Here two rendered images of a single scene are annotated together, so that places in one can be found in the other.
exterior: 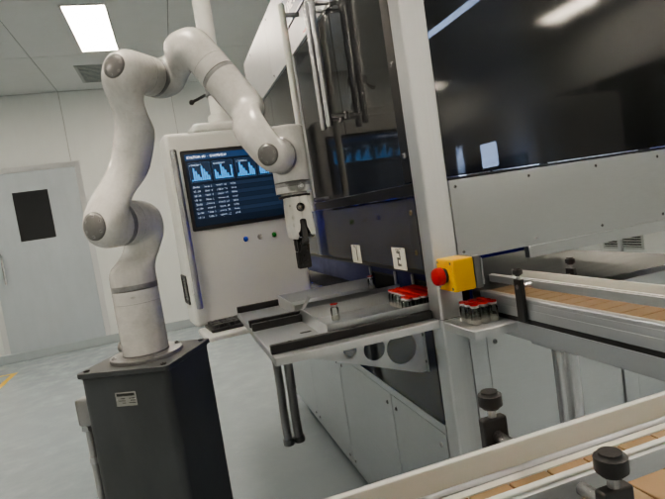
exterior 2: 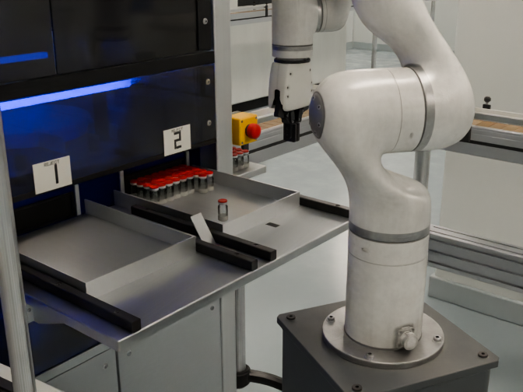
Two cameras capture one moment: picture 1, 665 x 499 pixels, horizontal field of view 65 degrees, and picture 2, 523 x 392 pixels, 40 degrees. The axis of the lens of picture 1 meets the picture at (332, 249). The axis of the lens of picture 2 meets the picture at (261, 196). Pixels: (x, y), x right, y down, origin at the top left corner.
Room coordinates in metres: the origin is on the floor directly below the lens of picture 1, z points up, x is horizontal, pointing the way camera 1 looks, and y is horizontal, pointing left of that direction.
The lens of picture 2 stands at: (2.12, 1.26, 1.44)
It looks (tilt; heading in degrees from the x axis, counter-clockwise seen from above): 19 degrees down; 236
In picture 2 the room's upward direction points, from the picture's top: straight up
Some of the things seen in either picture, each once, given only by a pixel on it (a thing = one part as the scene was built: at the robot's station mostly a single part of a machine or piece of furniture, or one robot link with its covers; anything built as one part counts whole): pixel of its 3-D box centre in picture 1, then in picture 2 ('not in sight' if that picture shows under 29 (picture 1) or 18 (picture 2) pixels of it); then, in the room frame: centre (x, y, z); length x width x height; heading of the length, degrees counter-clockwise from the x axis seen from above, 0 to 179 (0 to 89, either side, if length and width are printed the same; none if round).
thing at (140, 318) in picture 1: (141, 322); (385, 283); (1.41, 0.55, 0.95); 0.19 x 0.19 x 0.18
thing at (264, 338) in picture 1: (332, 315); (175, 238); (1.51, 0.03, 0.87); 0.70 x 0.48 x 0.02; 17
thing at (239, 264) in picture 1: (236, 219); not in sight; (2.18, 0.38, 1.19); 0.50 x 0.19 x 0.78; 114
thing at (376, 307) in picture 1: (374, 310); (206, 197); (1.37, -0.09, 0.90); 0.34 x 0.26 x 0.04; 107
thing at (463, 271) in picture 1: (458, 272); (239, 127); (1.16, -0.27, 0.99); 0.08 x 0.07 x 0.07; 107
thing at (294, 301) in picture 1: (335, 295); (86, 243); (1.69, 0.01, 0.90); 0.34 x 0.26 x 0.04; 107
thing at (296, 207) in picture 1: (297, 215); (292, 81); (1.25, 0.07, 1.18); 0.10 x 0.08 x 0.11; 16
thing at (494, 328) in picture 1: (485, 324); (231, 169); (1.16, -0.32, 0.87); 0.14 x 0.13 x 0.02; 107
